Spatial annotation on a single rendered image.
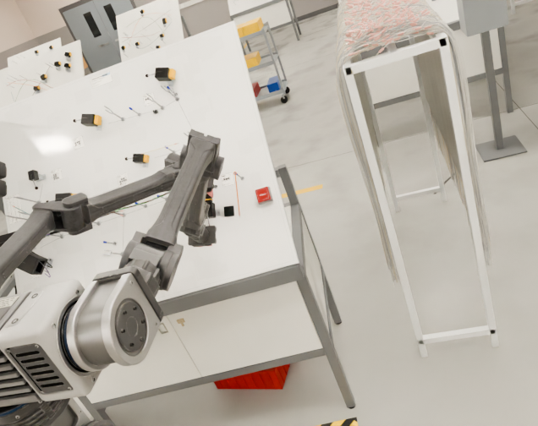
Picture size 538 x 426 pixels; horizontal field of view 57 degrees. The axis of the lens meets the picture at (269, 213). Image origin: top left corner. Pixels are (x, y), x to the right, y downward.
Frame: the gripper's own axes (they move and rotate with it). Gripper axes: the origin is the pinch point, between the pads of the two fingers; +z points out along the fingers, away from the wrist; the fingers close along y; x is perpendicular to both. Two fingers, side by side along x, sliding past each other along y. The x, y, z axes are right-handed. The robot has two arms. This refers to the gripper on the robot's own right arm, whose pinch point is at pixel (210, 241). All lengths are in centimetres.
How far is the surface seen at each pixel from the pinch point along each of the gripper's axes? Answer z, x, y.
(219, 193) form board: 4.1, -19.7, -2.2
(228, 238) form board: 6.8, -2.1, -5.0
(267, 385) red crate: 88, 54, 1
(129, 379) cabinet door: 41, 49, 52
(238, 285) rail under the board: 9.9, 15.5, -7.9
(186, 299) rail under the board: 10.5, 19.6, 13.3
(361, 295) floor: 125, 7, -48
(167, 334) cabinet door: 26.2, 31.1, 28.2
